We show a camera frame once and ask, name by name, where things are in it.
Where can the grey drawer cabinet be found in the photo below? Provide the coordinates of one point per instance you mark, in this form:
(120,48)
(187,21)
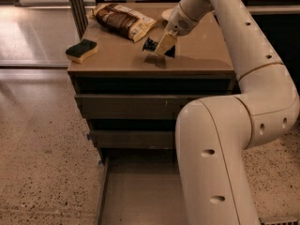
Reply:
(201,67)

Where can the metal window frame post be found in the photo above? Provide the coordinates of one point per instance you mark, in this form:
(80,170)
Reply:
(79,16)

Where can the white bowl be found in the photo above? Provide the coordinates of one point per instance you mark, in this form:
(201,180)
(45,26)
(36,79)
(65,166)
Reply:
(166,14)

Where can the open bottom drawer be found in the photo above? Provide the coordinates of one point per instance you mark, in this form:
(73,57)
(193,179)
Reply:
(141,191)

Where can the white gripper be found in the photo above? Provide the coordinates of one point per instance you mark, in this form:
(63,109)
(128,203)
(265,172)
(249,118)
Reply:
(180,24)

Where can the floor vent grille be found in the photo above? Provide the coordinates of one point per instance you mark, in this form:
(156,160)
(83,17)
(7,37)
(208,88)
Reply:
(280,221)

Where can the blue rxbar wrapper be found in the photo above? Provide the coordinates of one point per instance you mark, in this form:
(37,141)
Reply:
(150,45)

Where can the brown snack bag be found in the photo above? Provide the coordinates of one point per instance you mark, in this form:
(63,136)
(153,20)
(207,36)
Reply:
(125,21)

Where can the middle drawer front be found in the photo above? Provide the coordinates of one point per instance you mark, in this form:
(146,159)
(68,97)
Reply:
(132,139)

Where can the green yellow sponge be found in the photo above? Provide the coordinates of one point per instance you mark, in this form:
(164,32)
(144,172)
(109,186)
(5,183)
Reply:
(84,49)

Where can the top drawer front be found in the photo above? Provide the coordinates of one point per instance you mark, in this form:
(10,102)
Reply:
(144,107)

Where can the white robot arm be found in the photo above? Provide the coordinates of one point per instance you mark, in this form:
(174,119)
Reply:
(212,132)

